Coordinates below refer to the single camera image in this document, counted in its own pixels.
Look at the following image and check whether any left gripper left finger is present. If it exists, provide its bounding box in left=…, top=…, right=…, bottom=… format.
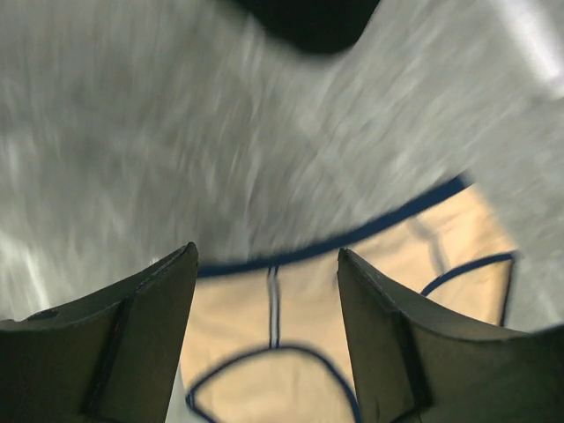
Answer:
left=1, top=243, right=197, bottom=422

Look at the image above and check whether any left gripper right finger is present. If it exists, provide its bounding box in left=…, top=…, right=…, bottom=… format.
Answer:
left=338, top=249, right=563, bottom=423

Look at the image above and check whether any beige underwear blue trim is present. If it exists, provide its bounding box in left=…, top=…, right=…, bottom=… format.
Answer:
left=180, top=177, right=516, bottom=423

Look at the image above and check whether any black underwear beige waistband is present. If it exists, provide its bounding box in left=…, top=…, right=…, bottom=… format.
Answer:
left=232, top=0, right=380, bottom=55

